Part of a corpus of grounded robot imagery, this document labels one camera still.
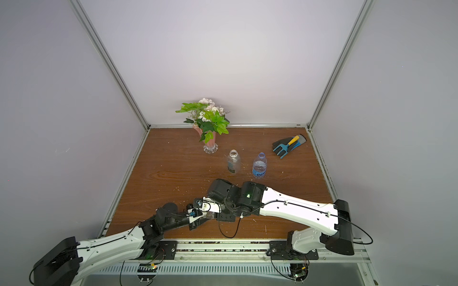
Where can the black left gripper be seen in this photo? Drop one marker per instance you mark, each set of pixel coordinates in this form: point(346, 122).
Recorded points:
point(200, 222)

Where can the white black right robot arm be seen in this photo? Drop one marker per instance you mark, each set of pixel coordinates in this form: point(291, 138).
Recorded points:
point(328, 224)

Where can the teal print clear bottle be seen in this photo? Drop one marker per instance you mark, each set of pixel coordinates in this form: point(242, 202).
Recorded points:
point(233, 162)

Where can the blue label water bottle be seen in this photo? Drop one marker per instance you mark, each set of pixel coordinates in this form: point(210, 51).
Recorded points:
point(259, 166)

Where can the black blue work glove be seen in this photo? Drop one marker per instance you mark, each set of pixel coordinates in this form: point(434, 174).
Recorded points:
point(302, 140)

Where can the blue yellow garden hand rake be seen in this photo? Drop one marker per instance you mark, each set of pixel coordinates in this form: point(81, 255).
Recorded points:
point(282, 147)

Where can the pink vase with flowers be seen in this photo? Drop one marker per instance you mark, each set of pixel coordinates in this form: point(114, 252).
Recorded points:
point(208, 119)

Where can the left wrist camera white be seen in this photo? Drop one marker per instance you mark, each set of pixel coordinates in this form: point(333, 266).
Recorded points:
point(193, 212)

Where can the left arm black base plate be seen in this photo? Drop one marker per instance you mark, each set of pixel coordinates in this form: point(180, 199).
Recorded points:
point(162, 250)

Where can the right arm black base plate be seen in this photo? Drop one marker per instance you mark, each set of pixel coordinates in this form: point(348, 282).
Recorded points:
point(282, 250)

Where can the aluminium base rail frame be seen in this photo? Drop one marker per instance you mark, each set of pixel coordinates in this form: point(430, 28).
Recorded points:
point(237, 262)

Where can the aluminium corner frame post left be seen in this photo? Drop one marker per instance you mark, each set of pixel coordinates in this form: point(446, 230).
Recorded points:
point(95, 39)

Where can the aluminium corner frame post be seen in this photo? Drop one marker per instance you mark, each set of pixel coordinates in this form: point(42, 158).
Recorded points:
point(354, 32)
point(95, 39)

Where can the aluminium corner frame post right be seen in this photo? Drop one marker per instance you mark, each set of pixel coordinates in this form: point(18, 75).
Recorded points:
point(354, 32)

